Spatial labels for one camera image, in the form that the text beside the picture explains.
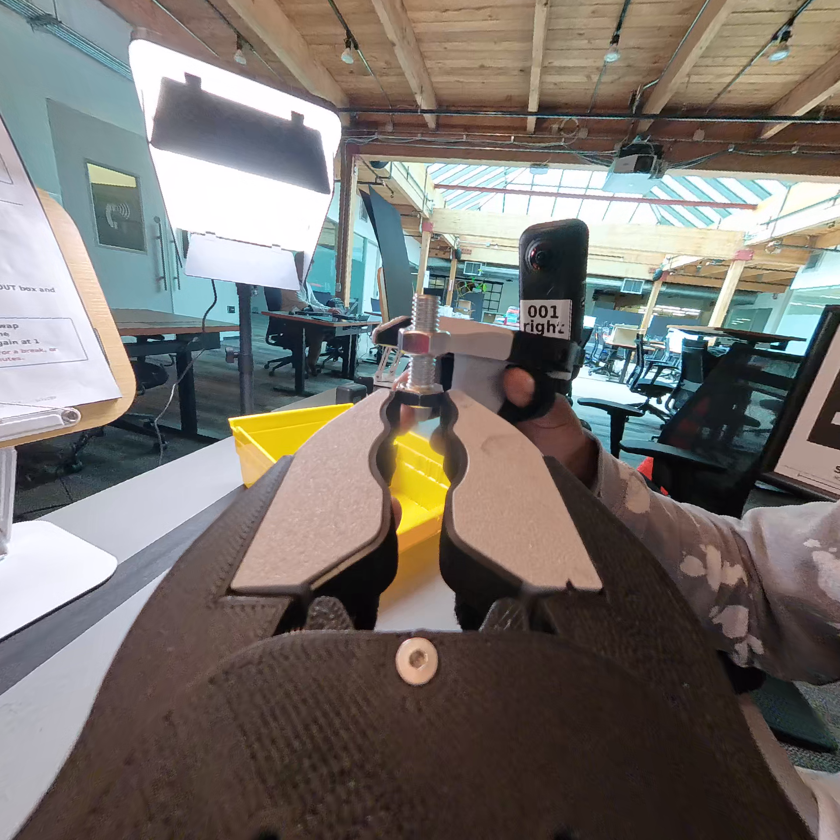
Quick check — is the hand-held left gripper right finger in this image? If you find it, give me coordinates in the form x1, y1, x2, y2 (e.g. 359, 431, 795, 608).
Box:
436, 390, 605, 599

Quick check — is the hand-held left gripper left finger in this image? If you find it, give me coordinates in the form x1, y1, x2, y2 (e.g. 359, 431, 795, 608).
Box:
230, 392, 398, 599

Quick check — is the steel hex nut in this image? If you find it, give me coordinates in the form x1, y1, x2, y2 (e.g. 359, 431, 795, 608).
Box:
397, 328, 452, 357

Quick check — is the steel hex bolt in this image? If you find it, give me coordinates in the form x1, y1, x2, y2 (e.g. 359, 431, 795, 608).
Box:
392, 294, 448, 409

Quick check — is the yellow plastic bin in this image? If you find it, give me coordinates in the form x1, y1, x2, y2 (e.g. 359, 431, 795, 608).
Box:
228, 402, 455, 595

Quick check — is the person's right forearm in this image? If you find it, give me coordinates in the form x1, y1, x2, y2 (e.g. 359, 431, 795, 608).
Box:
591, 433, 840, 686

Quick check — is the person's right hand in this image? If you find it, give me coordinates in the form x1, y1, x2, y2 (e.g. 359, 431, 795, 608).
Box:
502, 365, 602, 491

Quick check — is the dark top desk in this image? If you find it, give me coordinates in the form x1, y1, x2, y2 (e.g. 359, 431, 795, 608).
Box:
262, 310, 382, 398

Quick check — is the ceiling projector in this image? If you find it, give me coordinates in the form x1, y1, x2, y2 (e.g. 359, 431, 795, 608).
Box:
604, 141, 665, 194

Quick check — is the row of black office chairs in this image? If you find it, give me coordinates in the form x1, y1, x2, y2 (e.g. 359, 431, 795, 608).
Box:
587, 322, 703, 401

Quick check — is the tall wooden desk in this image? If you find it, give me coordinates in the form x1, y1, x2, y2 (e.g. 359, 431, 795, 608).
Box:
669, 325, 808, 345

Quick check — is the studio light panel on stand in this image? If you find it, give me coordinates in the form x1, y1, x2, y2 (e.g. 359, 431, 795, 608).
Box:
128, 36, 343, 417

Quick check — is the black mesh office chair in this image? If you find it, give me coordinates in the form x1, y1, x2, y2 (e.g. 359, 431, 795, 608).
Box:
577, 341, 818, 519

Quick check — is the brown top desk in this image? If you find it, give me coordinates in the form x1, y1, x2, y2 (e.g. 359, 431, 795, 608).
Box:
112, 308, 240, 441

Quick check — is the wooden document stand white base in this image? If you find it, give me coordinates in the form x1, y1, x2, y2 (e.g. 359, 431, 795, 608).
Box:
0, 190, 137, 641

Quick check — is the framed marker board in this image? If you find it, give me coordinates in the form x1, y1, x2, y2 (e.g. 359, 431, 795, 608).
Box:
761, 305, 840, 503

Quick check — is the grey door with dark window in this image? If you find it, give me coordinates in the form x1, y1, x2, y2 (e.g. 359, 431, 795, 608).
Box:
46, 98, 181, 316

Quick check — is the printed instruction sheet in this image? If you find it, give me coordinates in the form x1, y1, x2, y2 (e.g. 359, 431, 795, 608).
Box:
0, 118, 123, 411

